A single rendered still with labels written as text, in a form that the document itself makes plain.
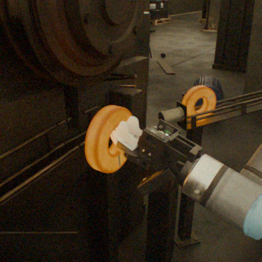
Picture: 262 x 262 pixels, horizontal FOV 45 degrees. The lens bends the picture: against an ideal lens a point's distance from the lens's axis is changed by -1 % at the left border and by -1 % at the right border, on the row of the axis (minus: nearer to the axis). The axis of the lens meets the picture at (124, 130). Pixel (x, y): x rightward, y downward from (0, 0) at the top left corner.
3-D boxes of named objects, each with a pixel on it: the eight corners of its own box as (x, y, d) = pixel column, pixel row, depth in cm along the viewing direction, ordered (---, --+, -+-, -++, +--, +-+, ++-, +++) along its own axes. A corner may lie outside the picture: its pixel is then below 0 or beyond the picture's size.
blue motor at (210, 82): (187, 119, 300) (190, 84, 286) (191, 100, 350) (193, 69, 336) (221, 123, 293) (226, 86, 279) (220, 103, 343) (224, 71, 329)
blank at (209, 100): (190, 127, 135) (195, 130, 133) (174, 102, 127) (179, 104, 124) (216, 103, 136) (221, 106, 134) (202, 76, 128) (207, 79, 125)
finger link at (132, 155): (126, 134, 70) (158, 154, 67) (124, 141, 71) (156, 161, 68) (113, 142, 67) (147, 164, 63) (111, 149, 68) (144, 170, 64)
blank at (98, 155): (79, 121, 65) (92, 124, 63) (121, 95, 76) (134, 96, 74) (88, 182, 72) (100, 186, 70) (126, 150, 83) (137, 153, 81)
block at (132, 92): (109, 148, 126) (107, 89, 117) (120, 140, 132) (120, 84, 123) (131, 155, 121) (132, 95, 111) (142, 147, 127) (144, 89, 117)
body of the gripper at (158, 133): (158, 116, 68) (207, 144, 64) (147, 148, 73) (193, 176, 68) (139, 128, 62) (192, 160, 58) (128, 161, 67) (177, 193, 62)
